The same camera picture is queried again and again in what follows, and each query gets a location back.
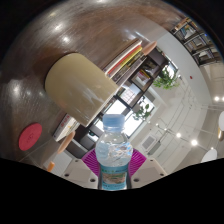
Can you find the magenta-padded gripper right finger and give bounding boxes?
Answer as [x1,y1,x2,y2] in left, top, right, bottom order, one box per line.
[128,148,168,189]

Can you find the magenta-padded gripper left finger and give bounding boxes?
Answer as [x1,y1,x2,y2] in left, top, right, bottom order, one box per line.
[62,148,100,190]

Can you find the clear blue-capped water bottle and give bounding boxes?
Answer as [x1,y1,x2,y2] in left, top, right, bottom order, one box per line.
[95,113,134,191]

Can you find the white ceiling air conditioner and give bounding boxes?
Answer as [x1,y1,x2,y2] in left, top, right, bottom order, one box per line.
[140,132,158,151]

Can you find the dark open shelf unit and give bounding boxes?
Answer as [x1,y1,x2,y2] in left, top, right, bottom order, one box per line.
[64,46,171,160]

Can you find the large window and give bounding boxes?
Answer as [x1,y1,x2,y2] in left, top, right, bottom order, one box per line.
[94,98,145,138]

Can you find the ceiling lights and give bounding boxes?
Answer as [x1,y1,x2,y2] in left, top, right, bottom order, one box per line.
[154,94,224,164]

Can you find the potted green plant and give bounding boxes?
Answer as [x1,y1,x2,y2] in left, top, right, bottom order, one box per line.
[132,102,151,121]
[152,67,180,91]

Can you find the flat round red coaster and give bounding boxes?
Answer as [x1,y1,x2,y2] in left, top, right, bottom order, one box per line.
[18,122,44,152]

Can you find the beige paper cup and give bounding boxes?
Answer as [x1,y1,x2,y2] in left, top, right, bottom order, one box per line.
[44,52,120,128]

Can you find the stack of books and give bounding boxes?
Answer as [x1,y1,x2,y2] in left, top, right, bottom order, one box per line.
[103,37,145,83]

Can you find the wall bookshelf with books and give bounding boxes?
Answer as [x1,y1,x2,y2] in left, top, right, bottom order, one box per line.
[171,16,223,66]

